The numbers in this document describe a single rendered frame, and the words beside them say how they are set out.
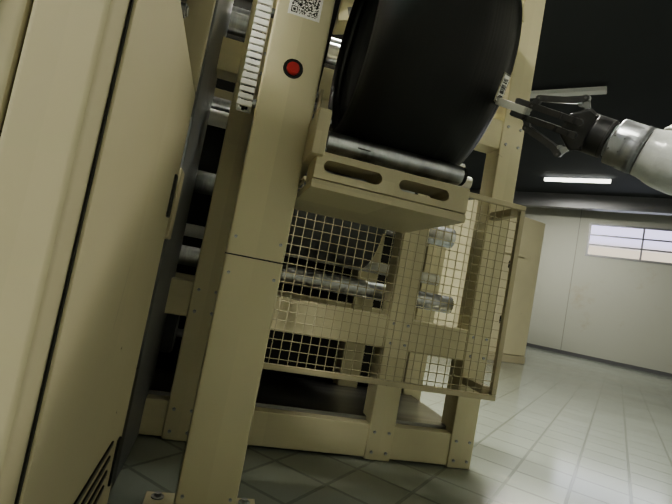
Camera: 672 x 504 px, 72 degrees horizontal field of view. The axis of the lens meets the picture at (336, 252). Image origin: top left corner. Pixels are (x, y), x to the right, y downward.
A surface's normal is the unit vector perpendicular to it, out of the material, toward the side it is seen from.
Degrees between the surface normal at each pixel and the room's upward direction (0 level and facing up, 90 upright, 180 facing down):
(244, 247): 90
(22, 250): 90
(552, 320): 90
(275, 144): 90
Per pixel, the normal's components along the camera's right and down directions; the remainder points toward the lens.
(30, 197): 0.24, -0.03
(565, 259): -0.51, -0.16
